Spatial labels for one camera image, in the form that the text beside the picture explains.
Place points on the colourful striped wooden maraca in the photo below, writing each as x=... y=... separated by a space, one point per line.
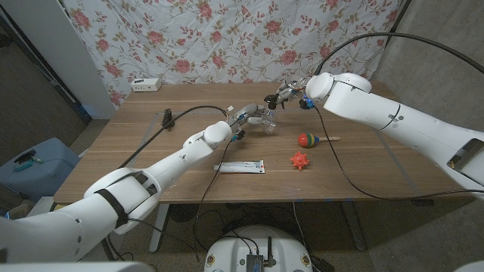
x=304 y=140

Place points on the clear plastic dispenser bottle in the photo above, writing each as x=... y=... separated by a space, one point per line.
x=269 y=128

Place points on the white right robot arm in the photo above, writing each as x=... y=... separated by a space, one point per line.
x=370 y=109

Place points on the white power strip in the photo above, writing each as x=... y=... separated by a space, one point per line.
x=146 y=84

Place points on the blue plastic storage box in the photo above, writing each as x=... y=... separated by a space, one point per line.
x=49 y=174

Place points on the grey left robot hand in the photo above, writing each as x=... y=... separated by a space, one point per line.
x=249 y=112

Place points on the black round floor fan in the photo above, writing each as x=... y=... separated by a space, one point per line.
x=183 y=212

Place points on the black pump spray head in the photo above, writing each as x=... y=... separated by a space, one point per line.
x=270 y=99

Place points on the black backdrop stand pole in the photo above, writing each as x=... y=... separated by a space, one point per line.
x=397 y=17

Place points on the orange spiky stress ball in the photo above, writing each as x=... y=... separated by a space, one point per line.
x=300 y=160

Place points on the grey table leg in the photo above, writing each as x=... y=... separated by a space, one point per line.
x=353 y=226

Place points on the white toothpaste tube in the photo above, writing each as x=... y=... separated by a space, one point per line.
x=242 y=166

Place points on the black electronics module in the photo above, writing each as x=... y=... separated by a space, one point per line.
x=254 y=262

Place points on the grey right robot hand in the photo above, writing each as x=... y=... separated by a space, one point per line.
x=296 y=87

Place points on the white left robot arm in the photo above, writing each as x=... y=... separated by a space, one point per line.
x=174 y=164

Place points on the black ridged clip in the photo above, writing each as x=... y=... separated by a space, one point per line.
x=167 y=120

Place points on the teal pen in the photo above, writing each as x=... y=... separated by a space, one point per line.
x=26 y=165

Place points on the white table leg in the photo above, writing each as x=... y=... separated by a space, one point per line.
x=159 y=226

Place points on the black power adapter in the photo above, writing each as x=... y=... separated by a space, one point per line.
x=321 y=264

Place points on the black antenna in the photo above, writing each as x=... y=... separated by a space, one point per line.
x=269 y=251

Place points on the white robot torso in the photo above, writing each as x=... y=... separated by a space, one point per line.
x=234 y=253

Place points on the floral backdrop cloth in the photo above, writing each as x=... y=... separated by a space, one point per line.
x=227 y=38

